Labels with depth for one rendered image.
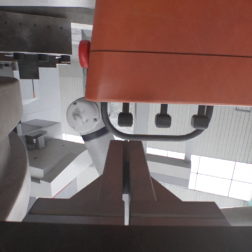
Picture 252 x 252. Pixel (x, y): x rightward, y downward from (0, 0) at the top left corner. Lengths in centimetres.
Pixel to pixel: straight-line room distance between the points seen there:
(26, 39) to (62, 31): 22
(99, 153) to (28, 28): 98
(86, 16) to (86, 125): 107
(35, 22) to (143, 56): 116
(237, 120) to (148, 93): 1396
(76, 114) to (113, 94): 30
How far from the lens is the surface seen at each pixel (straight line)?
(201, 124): 28
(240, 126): 1425
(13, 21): 132
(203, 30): 20
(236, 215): 91
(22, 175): 153
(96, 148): 50
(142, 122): 332
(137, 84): 18
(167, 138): 33
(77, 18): 143
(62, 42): 130
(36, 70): 140
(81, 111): 46
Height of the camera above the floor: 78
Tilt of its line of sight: 16 degrees up
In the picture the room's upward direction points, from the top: 178 degrees counter-clockwise
